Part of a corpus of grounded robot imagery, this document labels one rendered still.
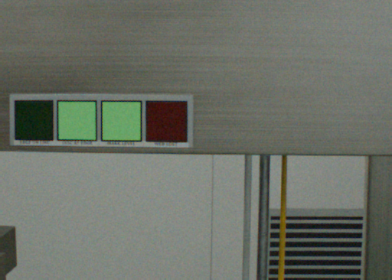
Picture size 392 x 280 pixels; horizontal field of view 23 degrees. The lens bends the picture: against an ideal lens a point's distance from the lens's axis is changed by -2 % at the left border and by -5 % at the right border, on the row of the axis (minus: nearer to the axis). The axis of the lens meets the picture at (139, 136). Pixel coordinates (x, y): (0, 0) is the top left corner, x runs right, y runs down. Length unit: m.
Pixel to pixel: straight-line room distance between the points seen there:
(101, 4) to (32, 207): 2.52
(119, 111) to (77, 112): 0.06
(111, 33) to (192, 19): 0.11
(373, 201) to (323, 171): 2.18
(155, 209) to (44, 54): 2.41
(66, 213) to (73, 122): 2.45
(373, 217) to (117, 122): 0.43
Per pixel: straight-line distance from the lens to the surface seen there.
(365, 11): 1.34
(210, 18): 1.34
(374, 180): 1.52
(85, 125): 1.35
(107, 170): 3.74
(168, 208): 3.73
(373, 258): 1.54
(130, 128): 1.34
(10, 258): 1.41
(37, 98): 1.37
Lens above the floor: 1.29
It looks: 6 degrees down
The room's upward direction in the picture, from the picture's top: straight up
